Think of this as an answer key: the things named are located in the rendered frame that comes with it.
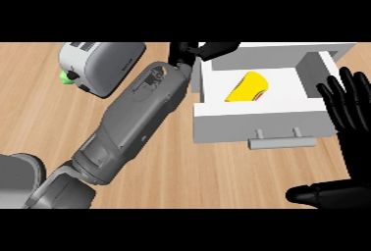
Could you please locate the white cabinet body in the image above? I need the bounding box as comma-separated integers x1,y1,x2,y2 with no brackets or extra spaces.
189,42,358,94

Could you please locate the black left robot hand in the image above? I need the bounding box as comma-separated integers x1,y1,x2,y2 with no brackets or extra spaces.
169,41,242,66

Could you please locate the grey toaster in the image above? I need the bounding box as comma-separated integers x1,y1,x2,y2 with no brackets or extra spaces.
58,42,148,99

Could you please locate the white open drawer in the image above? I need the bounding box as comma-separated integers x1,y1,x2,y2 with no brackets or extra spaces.
192,51,344,144

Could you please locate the grey drawer handle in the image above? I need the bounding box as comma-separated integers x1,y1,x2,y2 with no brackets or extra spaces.
248,126,318,150

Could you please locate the yellow cup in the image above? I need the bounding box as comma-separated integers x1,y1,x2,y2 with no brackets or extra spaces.
225,71,269,103

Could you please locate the green toaster lever knob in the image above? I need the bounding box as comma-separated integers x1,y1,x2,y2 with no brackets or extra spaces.
58,71,75,85

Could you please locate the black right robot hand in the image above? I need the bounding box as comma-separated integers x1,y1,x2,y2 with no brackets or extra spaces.
284,66,371,210

